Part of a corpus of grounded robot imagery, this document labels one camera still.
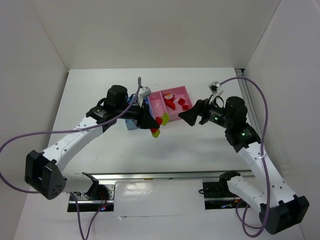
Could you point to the red sloped lego brick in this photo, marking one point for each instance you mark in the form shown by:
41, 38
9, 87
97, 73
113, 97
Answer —
171, 105

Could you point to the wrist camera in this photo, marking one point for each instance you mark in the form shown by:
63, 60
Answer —
144, 92
216, 91

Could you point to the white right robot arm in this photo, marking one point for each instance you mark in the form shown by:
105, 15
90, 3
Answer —
277, 205

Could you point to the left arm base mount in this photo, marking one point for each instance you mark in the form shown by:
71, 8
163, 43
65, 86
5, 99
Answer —
102, 200

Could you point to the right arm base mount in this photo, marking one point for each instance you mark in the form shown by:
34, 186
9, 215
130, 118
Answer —
217, 195

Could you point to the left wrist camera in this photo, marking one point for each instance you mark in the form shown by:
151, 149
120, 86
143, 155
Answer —
144, 92

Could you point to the blue container tray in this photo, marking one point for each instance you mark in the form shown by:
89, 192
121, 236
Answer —
132, 100

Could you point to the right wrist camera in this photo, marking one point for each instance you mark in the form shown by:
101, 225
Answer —
216, 91

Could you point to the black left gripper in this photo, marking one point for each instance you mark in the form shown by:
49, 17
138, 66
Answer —
144, 116

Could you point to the aluminium rail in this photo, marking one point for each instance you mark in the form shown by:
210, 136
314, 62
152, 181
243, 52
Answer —
149, 176

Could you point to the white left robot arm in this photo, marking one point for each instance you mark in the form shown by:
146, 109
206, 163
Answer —
44, 170

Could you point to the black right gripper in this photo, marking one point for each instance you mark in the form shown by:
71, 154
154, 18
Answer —
200, 112

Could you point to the red curved lego brick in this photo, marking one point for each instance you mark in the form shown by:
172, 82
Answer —
181, 101
185, 107

